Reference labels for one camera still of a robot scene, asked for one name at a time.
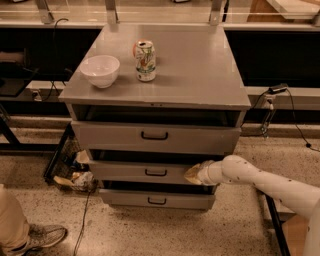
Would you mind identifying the grey drawer cabinet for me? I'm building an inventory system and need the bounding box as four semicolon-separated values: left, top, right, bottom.
58;23;252;168

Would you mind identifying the grey top drawer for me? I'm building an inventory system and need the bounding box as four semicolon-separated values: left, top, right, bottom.
72;105;241;155

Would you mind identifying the green white drink can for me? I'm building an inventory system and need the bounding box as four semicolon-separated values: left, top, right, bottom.
133;39;156;82

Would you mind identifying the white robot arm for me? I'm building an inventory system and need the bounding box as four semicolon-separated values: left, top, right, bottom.
184;155;320;256

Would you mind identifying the grey bottom drawer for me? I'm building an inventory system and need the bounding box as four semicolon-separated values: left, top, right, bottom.
99;180;216;210

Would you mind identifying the beige trouser leg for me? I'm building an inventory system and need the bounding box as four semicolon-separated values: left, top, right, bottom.
0;184;29;256

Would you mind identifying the grey sneaker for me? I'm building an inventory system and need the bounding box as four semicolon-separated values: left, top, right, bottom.
27;224;67;250

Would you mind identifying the black adapter cable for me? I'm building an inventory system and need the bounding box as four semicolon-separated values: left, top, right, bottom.
241;88;320;153

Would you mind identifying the black metal frame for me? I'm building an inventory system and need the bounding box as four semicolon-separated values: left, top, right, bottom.
265;195;291;256

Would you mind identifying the grey drawer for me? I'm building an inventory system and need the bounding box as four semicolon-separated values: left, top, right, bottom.
99;180;216;210
72;105;241;155
87;149;225;186

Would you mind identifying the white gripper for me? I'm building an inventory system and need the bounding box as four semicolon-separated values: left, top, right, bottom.
184;161;217;186

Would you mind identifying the white bowl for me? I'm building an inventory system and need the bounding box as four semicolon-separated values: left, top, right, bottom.
79;55;120;88

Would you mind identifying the black wire basket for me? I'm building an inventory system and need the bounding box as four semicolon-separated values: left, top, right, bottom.
43;124;97;193

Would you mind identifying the brown cardboard box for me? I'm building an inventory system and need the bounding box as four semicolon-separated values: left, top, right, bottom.
282;215;312;256

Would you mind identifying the black floor cable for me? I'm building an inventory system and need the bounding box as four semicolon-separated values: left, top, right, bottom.
72;186;96;256

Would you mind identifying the black power adapter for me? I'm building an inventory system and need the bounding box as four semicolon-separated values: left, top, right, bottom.
268;83;288;95

